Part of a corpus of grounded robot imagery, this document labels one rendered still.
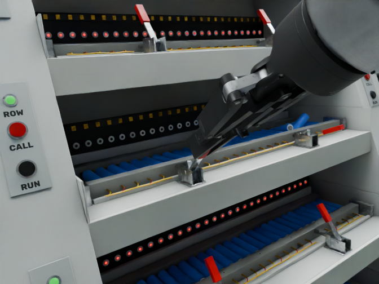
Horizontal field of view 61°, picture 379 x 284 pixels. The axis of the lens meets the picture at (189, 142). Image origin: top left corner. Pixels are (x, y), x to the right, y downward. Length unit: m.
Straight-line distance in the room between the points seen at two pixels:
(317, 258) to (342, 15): 0.49
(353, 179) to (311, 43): 0.61
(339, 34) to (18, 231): 0.34
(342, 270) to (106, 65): 0.51
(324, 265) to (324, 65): 0.44
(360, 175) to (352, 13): 0.62
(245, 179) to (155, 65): 0.22
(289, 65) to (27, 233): 0.30
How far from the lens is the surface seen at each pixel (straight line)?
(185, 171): 0.45
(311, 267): 0.62
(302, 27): 0.25
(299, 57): 0.25
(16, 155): 0.38
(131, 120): 0.59
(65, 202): 0.38
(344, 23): 0.23
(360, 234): 0.74
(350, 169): 0.83
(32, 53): 0.42
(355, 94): 0.79
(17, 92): 0.40
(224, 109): 0.29
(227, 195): 0.48
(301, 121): 0.73
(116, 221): 0.40
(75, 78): 0.43
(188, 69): 0.50
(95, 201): 0.44
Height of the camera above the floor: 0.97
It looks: 4 degrees up
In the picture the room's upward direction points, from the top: 16 degrees counter-clockwise
